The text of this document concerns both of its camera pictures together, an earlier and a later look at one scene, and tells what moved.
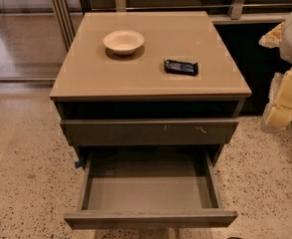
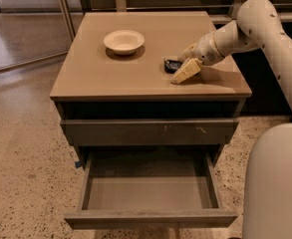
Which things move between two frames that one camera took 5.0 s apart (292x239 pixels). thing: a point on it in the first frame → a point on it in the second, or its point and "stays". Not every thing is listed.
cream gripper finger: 286,99 → 190,67
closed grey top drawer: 209,131 stays
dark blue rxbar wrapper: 180,68 stays
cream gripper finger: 272,38 → 191,51
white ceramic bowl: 124,42 stays
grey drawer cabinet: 146,99 stays
